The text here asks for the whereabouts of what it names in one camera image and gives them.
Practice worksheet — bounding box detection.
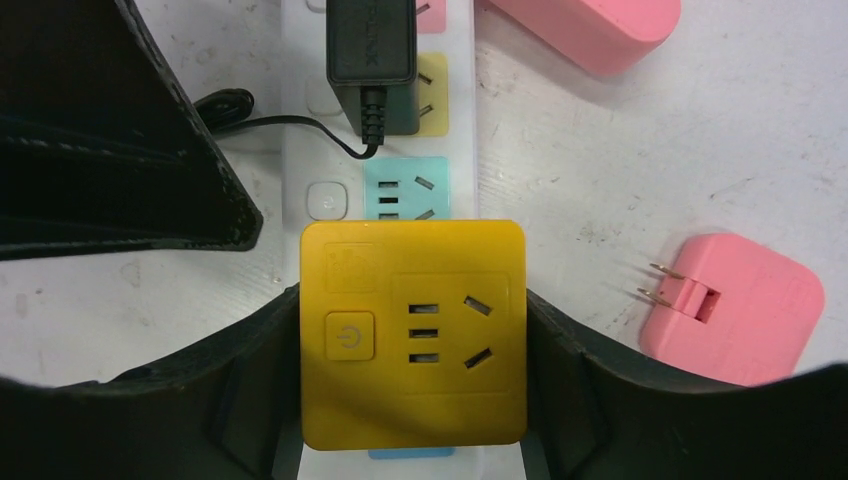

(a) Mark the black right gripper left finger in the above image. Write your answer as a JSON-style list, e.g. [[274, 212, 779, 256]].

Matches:
[[1, 287, 303, 479]]

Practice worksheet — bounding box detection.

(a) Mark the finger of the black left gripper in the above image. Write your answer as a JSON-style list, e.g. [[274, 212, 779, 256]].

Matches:
[[1, 0, 263, 261]]

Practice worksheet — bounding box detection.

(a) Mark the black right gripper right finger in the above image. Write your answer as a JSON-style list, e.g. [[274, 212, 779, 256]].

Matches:
[[521, 293, 847, 479]]

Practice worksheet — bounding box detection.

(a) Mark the pink square plug adapter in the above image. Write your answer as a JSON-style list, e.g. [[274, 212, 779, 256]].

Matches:
[[639, 233, 825, 386]]

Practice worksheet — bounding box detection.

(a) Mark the yellow cube socket adapter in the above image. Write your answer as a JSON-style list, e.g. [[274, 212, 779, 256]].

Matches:
[[299, 220, 528, 451]]

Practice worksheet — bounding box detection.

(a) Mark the white power strip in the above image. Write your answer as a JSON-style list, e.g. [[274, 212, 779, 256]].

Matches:
[[280, 0, 531, 480]]

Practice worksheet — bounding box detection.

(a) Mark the black power adapter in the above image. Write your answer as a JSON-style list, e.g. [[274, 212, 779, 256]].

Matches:
[[325, 0, 420, 146]]

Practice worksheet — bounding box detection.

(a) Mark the pink triangular socket adapter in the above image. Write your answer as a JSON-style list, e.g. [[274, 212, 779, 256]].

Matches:
[[493, 0, 682, 76]]

